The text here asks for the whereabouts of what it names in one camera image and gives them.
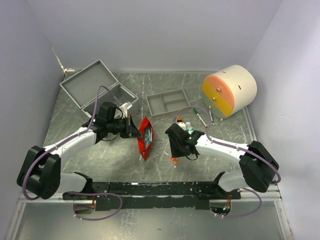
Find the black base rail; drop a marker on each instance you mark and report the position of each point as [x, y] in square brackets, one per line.
[149, 195]

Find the orange small scissors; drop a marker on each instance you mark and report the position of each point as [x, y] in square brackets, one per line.
[174, 160]

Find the grey open storage case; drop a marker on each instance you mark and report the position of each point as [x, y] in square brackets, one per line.
[96, 80]

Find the white green pill bottle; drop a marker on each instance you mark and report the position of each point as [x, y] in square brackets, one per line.
[189, 128]

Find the red first aid pouch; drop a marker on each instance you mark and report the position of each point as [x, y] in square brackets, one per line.
[144, 152]

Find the beige cylinder drum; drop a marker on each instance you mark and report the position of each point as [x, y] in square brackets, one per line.
[229, 90]

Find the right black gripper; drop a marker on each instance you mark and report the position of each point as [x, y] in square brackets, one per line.
[175, 153]

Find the teal tape roll packet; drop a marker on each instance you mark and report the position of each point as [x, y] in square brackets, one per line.
[148, 137]

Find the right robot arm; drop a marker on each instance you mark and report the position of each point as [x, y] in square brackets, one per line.
[257, 167]

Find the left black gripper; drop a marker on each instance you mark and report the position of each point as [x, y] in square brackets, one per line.
[131, 130]

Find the green cap marker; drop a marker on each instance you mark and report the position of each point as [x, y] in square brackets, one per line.
[200, 118]

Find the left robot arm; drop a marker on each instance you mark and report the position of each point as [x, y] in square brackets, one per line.
[41, 171]

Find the grey divided tray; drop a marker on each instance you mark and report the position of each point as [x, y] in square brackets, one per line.
[167, 102]

